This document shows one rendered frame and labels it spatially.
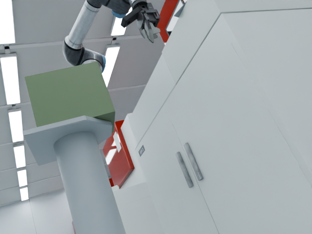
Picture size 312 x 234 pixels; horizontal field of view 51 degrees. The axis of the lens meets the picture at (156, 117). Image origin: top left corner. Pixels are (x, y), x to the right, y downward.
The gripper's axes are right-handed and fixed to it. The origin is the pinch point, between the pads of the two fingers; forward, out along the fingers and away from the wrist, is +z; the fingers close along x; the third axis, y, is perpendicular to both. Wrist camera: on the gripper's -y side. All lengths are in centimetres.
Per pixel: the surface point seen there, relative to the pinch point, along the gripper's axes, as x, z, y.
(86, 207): 11, 58, -42
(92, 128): 10.0, 30.6, -32.6
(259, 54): -45, 44, 1
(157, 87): 3.3, 21.0, -3.9
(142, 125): 29.8, 24.9, -4.0
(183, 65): -19.1, 26.9, -3.9
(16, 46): 196, -163, -34
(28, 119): 365, -164, -26
